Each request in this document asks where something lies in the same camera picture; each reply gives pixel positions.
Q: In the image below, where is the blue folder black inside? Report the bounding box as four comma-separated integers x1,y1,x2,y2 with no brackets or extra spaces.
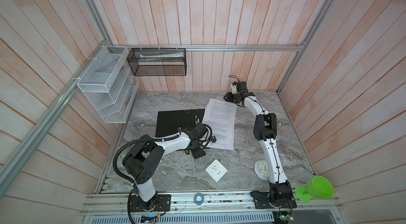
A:
155,109,205,137

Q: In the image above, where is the aluminium mounting rail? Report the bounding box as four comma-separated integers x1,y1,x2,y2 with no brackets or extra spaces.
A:
80,190,344,216

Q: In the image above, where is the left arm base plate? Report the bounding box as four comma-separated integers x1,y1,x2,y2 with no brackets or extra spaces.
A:
128,194,171,213

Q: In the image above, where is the black wire mesh basket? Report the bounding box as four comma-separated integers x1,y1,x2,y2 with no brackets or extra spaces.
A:
127,47,187,77

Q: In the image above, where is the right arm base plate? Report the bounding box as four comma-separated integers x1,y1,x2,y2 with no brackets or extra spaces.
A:
250,191,297,209

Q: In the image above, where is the green plastic funnel cup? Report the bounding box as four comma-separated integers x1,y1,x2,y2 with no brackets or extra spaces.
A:
295,176,335,202

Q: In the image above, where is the printed paper sheet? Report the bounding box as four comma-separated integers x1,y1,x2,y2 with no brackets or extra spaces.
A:
203,99,237,138
208,121,234,151

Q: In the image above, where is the white wire mesh shelf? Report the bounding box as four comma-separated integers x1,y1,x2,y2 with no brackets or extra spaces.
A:
77,45,139,124

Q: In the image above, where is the white oval alarm clock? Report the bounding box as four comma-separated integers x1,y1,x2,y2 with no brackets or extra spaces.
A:
254,159,269,181

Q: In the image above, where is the blue tape roll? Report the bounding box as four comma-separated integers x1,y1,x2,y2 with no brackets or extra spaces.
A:
193,193,205,206

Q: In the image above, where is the black corrugated cable hose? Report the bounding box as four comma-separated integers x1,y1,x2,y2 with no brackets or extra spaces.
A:
112,133,181,224

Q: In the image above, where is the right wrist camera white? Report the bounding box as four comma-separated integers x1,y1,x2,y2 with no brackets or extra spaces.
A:
231,82,239,95

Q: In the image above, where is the horizontal aluminium frame bar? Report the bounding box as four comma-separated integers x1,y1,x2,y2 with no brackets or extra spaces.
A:
114,44,304,52

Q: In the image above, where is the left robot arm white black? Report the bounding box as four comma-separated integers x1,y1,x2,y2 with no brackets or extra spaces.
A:
113,122,217,211

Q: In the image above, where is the white wall socket plate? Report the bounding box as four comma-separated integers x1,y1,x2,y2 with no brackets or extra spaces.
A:
205,159,228,182

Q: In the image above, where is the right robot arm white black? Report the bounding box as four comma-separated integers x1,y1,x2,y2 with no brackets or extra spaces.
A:
224,81,297,208

